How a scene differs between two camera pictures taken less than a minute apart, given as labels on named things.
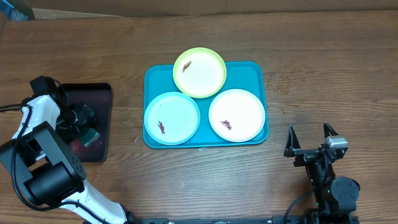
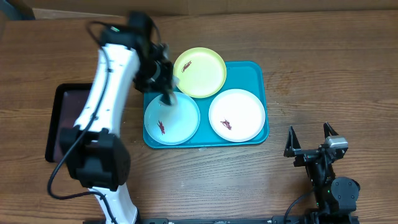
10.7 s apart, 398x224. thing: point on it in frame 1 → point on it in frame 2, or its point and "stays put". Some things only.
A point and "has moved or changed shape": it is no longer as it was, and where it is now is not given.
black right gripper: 292,149 stays put
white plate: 237,115 stays put
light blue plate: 172,118 stays put
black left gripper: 84,112 → 165,86
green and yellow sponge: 89,136 has moved or changed shape
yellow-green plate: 199,72 stays put
